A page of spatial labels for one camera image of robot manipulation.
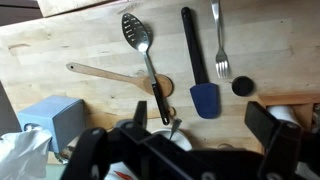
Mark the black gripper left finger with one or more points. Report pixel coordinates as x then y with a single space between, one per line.
88 150

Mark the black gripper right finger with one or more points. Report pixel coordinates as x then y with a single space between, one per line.
280 143

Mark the white bucket red print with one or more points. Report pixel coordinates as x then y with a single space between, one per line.
115 170

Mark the tall silver-white grinder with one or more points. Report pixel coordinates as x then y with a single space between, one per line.
281 112

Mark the wooden spice tray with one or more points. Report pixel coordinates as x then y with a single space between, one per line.
286 99

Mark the blue tissue box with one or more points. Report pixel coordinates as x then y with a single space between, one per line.
56 116

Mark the white tissue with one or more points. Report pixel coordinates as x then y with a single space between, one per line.
23 153

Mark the black round cap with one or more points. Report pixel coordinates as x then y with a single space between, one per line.
242 86

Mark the wooden spoon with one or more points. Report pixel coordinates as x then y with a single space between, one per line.
100 72

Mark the white ceramic bowl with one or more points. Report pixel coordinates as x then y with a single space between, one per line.
181 140

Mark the metal fork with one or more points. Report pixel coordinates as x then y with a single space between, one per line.
221 56

